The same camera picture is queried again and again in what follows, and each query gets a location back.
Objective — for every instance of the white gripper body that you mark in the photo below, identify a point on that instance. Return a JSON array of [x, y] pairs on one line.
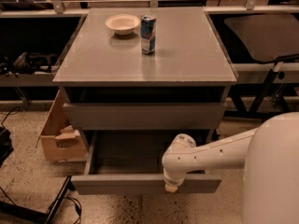
[[173, 180]]

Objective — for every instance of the grey drawer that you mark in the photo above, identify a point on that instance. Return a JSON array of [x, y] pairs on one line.
[[145, 116], [124, 162]]

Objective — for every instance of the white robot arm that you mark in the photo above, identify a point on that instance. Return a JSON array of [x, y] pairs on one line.
[[269, 156]]

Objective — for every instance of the grey top drawer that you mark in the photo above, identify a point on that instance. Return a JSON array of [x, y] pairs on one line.
[[145, 116]]

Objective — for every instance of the grey drawer cabinet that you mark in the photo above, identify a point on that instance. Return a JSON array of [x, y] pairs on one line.
[[187, 67]]

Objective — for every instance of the cardboard box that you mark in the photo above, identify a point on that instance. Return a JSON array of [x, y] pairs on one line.
[[60, 141]]

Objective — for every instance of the blue silver drink can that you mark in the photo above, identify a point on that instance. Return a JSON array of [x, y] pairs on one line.
[[147, 33]]

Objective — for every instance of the white bowl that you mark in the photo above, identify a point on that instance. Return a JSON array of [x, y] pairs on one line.
[[122, 24]]

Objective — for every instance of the black chair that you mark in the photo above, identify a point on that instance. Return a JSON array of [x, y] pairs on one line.
[[269, 39]]

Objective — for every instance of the black device at left edge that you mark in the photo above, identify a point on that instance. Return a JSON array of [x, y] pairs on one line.
[[6, 147]]

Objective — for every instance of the black headset on shelf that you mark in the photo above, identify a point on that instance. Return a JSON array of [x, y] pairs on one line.
[[28, 63]]

